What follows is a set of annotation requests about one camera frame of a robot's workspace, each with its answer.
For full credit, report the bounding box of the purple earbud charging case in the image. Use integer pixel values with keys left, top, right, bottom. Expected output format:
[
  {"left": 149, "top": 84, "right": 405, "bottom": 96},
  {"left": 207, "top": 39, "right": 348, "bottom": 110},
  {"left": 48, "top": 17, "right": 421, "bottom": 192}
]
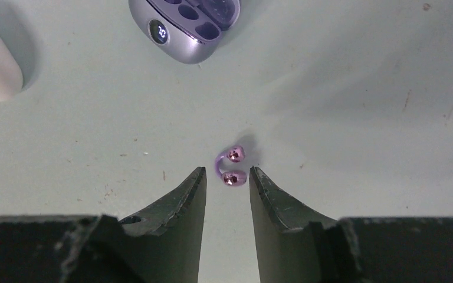
[{"left": 128, "top": 0, "right": 241, "bottom": 65}]

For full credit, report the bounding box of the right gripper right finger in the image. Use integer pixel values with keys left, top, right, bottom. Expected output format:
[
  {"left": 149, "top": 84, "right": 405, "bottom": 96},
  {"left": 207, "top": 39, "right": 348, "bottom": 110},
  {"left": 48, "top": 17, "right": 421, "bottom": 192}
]
[{"left": 250, "top": 167, "right": 453, "bottom": 282}]

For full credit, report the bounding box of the purple earbud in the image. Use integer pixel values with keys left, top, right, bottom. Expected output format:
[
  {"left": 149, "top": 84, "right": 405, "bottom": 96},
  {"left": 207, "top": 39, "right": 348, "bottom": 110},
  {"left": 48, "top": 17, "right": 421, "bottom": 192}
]
[{"left": 214, "top": 145, "right": 248, "bottom": 187}]

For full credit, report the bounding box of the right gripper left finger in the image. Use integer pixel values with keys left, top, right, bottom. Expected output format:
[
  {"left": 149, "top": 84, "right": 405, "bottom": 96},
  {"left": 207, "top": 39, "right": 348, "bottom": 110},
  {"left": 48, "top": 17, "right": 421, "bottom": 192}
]
[{"left": 0, "top": 167, "right": 207, "bottom": 282}]

